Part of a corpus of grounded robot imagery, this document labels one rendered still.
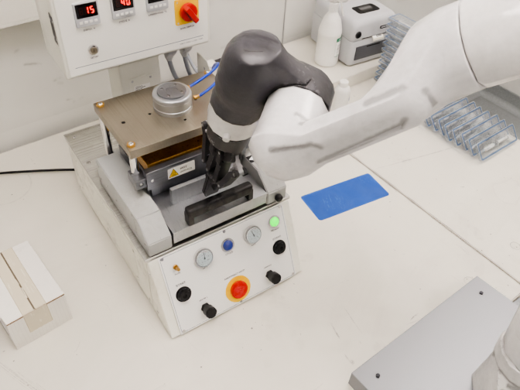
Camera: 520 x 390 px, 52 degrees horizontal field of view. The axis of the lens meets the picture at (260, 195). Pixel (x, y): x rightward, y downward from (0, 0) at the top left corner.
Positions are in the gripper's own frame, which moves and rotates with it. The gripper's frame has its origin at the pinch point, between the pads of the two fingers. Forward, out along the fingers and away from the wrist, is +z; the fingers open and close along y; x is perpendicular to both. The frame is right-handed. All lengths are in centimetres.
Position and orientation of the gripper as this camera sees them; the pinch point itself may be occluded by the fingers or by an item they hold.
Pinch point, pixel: (212, 183)
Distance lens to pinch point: 105.6
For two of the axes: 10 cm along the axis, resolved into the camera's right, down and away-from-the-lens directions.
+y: 5.1, 8.0, -3.1
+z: -2.3, 4.8, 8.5
